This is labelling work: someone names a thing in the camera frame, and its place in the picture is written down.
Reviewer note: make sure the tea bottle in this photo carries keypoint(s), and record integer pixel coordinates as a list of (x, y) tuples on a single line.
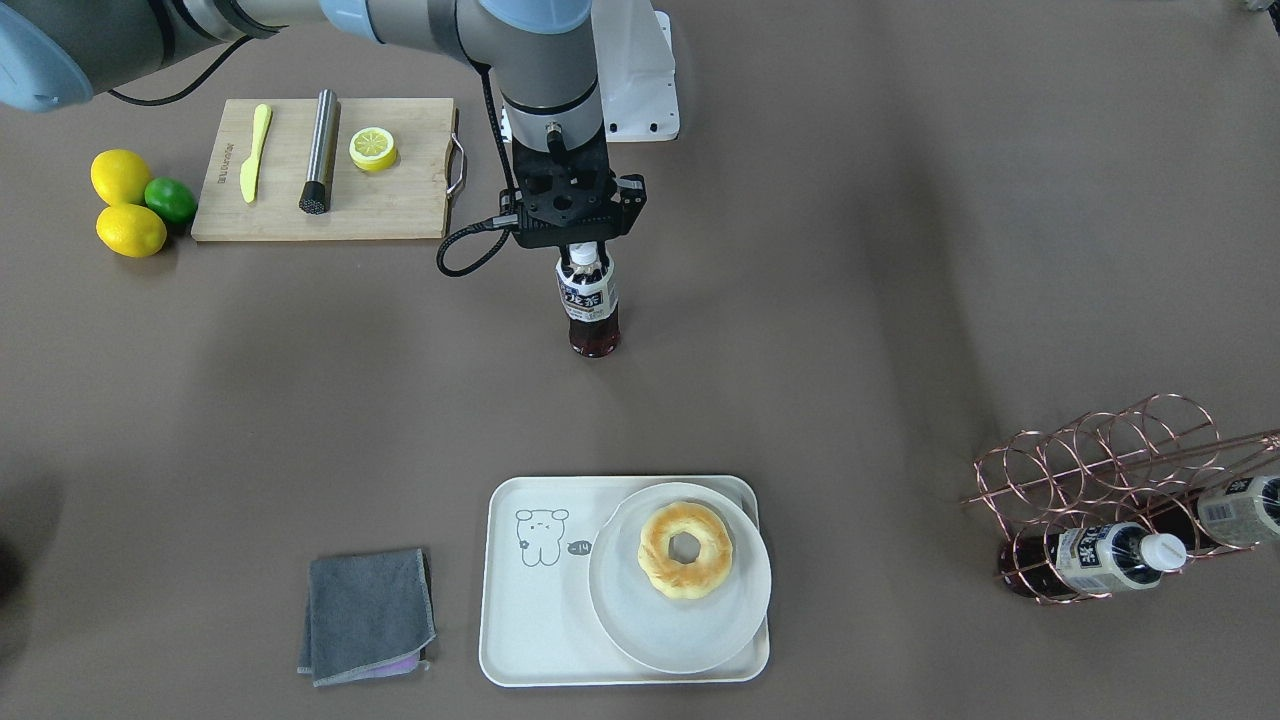
[(592, 305), (1090, 561), (1240, 513)]

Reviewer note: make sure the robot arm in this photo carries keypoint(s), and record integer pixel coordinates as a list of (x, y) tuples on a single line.
[(62, 53)]

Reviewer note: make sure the cream serving tray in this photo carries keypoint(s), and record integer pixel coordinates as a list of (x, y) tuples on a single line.
[(537, 624)]

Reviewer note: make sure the wooden cutting board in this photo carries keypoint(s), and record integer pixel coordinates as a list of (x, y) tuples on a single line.
[(409, 201)]

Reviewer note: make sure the half lemon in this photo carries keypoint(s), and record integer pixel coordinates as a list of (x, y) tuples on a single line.
[(372, 149)]

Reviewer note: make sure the steel muddler black tip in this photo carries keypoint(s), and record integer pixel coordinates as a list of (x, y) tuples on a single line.
[(316, 194)]

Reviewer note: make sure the glazed donut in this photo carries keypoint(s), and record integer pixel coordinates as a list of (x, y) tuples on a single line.
[(673, 578)]

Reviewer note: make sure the yellow plastic knife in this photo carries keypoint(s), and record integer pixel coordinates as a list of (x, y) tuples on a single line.
[(249, 171)]

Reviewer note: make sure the white round plate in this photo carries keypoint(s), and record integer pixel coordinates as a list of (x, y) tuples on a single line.
[(678, 636)]

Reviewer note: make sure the grey folded cloth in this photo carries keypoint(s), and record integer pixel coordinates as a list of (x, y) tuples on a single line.
[(366, 617)]

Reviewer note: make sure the green lime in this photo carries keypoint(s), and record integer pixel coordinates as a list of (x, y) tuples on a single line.
[(171, 200)]

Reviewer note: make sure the whole yellow lemon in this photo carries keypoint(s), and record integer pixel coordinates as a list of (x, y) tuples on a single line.
[(120, 177)]

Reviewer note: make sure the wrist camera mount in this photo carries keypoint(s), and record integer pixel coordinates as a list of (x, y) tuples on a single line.
[(569, 197)]

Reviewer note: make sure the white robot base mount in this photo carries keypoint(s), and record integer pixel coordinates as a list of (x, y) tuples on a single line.
[(640, 80)]

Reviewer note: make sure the copper wire bottle rack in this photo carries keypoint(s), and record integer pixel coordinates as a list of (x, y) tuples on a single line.
[(1109, 467)]

